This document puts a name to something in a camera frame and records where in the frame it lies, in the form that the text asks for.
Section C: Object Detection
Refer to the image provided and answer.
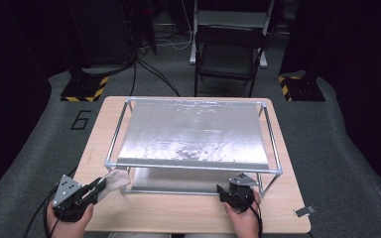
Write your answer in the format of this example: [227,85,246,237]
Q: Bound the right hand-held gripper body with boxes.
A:
[223,173,259,213]

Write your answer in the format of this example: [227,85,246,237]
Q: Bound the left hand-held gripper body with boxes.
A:
[52,175,93,223]

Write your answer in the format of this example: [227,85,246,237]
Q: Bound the two-tier metal frame rack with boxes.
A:
[103,96,284,197]

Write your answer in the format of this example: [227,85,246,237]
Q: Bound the person's right hand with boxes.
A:
[223,191,262,238]

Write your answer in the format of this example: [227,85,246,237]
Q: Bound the person's left hand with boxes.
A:
[46,203,94,238]

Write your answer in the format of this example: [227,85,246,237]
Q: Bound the grey tape strip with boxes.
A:
[293,205,317,218]

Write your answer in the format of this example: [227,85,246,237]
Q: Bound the black stand base striped edge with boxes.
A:
[277,71,326,102]
[60,67,109,103]

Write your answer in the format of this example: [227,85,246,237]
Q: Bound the black curtain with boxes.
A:
[0,0,90,206]
[279,0,381,219]

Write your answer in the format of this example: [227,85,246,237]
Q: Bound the black folding chair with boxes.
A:
[193,25,268,97]
[189,0,277,69]

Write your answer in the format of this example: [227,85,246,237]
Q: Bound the black equipment cabinet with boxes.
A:
[67,0,137,67]

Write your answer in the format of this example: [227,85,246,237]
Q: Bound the right hand-held gripper cable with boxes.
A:
[241,192,264,238]

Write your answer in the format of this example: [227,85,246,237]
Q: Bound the hand-held gripper cable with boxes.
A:
[241,192,264,238]
[43,186,63,238]

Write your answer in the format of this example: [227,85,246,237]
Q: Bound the left hand-held gripper cable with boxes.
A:
[43,186,63,238]

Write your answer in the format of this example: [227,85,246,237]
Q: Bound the long black floor cable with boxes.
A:
[23,167,77,238]

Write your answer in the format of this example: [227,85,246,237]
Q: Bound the thin black floor cable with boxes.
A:
[130,60,138,97]

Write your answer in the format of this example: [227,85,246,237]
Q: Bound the thick black floor cable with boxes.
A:
[135,58,182,97]

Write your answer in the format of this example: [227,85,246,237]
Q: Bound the white cable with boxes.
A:
[158,0,194,52]

